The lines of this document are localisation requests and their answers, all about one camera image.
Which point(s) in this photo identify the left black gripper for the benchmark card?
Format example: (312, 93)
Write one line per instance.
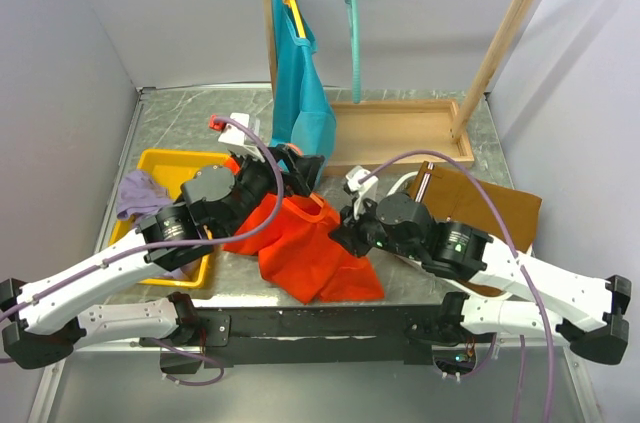
(302, 170)

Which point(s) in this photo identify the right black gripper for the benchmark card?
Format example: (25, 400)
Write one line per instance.
(349, 238)

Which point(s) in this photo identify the orange t shirt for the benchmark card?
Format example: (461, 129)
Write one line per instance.
(302, 260)

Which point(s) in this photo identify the orange plastic hanger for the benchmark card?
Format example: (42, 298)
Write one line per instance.
(310, 209)

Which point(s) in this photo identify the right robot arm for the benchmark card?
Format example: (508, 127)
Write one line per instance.
(586, 314)

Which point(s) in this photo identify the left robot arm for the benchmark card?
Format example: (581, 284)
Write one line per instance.
(49, 319)

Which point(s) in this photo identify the blue t shirt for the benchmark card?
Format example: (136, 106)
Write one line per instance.
(302, 115)

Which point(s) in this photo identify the purple t shirt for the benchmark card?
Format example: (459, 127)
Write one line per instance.
(140, 196)

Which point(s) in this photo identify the teal plastic hanger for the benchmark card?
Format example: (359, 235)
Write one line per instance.
(354, 29)

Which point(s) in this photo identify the wooden clothes rack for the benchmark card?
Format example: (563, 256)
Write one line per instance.
(371, 132)

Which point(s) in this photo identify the white plastic basket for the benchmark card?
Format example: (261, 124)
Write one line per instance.
(402, 184)

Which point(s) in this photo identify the black base beam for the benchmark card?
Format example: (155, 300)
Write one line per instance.
(325, 334)

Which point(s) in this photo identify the brown shorts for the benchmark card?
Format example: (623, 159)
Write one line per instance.
(450, 195)

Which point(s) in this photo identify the yellow plastic tray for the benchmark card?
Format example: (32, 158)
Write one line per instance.
(170, 169)

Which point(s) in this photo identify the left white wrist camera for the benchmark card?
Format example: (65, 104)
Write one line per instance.
(239, 138)

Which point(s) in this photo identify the aluminium frame rail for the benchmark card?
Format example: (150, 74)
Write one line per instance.
(124, 384)

